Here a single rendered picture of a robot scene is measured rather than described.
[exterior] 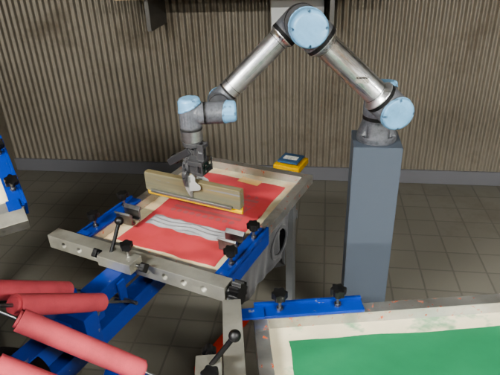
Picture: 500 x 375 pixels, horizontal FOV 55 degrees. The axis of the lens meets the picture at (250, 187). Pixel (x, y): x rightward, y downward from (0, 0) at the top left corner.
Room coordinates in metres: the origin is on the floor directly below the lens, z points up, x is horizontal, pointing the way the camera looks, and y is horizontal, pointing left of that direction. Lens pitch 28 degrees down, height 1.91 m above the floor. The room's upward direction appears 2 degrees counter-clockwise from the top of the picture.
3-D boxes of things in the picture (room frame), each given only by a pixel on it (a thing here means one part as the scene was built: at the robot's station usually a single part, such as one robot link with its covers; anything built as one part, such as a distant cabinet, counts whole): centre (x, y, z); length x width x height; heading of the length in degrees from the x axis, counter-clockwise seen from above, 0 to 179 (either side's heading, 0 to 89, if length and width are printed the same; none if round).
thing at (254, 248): (1.30, 0.03, 0.98); 0.30 x 0.05 x 0.07; 153
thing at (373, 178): (1.73, -0.49, 0.60); 0.18 x 0.18 x 1.20; 81
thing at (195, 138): (1.55, 0.19, 1.31); 0.08 x 0.08 x 0.05
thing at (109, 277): (1.14, 0.43, 1.02); 0.17 x 0.06 x 0.05; 153
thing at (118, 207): (1.56, 0.52, 0.98); 0.30 x 0.05 x 0.07; 153
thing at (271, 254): (1.61, -0.02, 0.77); 0.46 x 0.09 x 0.36; 153
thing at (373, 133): (1.73, -0.49, 1.25); 0.15 x 0.15 x 0.10
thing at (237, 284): (1.08, 0.06, 1.02); 0.07 x 0.06 x 0.07; 153
